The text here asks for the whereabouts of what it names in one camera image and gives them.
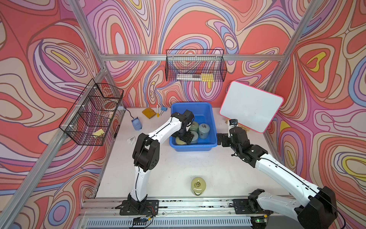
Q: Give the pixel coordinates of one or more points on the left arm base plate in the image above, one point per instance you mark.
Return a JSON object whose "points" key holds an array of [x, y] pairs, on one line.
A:
{"points": [[148, 207]]}

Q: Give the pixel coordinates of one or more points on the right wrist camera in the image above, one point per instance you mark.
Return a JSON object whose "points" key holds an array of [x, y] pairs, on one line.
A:
{"points": [[232, 123]]}

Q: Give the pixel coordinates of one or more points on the white yellow marker pen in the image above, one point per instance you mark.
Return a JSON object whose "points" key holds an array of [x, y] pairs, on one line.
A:
{"points": [[157, 111]]}

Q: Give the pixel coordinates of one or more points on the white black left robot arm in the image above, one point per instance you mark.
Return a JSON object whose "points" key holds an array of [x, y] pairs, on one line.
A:
{"points": [[146, 152]]}

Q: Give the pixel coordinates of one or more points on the small blue clip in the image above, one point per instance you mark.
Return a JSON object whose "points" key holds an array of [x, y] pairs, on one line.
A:
{"points": [[163, 109]]}

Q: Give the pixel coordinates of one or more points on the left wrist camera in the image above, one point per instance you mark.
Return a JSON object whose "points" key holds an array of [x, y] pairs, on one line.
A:
{"points": [[187, 116]]}

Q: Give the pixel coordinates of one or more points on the yellow-green tea canister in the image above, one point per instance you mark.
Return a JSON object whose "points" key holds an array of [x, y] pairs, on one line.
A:
{"points": [[198, 186], [180, 142]]}

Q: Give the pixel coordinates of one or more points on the pink framed whiteboard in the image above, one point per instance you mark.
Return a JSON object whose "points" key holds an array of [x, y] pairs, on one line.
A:
{"points": [[251, 107]]}

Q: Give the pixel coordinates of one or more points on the green tea canister back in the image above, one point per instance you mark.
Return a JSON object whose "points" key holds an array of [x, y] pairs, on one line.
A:
{"points": [[194, 127]]}

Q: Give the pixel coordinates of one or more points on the blue plastic basket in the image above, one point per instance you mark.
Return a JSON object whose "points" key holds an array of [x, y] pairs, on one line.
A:
{"points": [[203, 114]]}

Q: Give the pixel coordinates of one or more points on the green circuit board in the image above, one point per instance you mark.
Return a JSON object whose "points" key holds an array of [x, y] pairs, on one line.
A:
{"points": [[141, 221]]}

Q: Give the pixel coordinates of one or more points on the light blue tea canister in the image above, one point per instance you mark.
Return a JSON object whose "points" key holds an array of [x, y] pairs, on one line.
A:
{"points": [[203, 130]]}

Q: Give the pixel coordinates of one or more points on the yellow sponge in basket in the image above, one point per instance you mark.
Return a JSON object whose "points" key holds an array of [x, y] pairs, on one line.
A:
{"points": [[98, 133]]}

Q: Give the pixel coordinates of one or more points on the black wire basket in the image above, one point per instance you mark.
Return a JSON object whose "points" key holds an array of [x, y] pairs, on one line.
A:
{"points": [[189, 64], [94, 109]]}

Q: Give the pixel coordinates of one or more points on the yellow block in basket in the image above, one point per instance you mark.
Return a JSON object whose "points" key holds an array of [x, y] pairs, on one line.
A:
{"points": [[207, 77]]}

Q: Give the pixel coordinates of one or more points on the small blue mouse device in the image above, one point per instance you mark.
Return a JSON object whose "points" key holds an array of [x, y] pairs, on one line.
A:
{"points": [[136, 123]]}

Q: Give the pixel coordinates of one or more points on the black wire basket left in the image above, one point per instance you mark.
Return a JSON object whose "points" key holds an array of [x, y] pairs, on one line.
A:
{"points": [[94, 109]]}

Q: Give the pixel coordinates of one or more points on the black wire basket back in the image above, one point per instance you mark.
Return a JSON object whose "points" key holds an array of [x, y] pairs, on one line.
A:
{"points": [[189, 64]]}

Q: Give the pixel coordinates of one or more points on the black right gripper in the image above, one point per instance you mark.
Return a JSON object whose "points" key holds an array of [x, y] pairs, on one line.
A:
{"points": [[225, 138]]}

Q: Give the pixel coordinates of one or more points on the yellow sticky note pad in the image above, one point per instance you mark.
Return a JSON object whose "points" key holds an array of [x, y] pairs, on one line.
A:
{"points": [[149, 113]]}

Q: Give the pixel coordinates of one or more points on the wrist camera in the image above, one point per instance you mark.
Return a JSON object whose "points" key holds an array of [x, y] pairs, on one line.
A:
{"points": [[232, 123], [187, 116]]}

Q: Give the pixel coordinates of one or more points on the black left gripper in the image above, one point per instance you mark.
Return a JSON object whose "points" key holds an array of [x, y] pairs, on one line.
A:
{"points": [[187, 138]]}

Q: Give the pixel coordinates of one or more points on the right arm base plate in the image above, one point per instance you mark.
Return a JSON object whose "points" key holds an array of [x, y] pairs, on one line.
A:
{"points": [[246, 206]]}

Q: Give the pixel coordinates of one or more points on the wooden whiteboard stand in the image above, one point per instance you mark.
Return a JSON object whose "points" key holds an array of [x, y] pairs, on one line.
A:
{"points": [[239, 125]]}

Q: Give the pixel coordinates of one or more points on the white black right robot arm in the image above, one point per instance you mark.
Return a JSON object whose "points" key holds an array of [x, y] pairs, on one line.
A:
{"points": [[313, 207]]}

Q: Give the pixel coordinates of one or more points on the blue-grey tea canister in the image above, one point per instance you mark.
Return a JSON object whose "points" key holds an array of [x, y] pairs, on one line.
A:
{"points": [[195, 137]]}

